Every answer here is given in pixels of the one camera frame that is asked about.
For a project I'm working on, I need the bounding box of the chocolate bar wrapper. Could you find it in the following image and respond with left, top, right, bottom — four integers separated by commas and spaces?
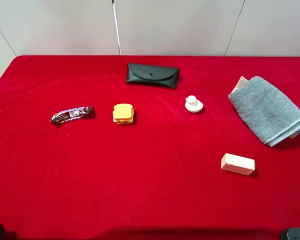
50, 105, 94, 124

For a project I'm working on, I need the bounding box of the grey folded towel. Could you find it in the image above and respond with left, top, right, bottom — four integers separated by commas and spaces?
228, 76, 300, 147

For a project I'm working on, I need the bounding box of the toy sandwich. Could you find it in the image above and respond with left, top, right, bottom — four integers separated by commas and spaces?
112, 103, 134, 125

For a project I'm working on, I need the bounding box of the white duck figurine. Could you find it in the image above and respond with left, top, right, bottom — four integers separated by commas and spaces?
184, 95, 204, 113

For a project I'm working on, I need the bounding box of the white pole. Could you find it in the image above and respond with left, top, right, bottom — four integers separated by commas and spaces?
111, 0, 122, 56

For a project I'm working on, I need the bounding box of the red table cloth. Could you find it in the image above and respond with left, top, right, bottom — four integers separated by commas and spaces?
0, 55, 300, 240

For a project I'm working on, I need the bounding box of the beige wooden block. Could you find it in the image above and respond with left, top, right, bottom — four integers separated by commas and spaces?
220, 153, 256, 176

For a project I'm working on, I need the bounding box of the black glasses case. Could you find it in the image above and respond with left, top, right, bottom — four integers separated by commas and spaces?
126, 63, 180, 89

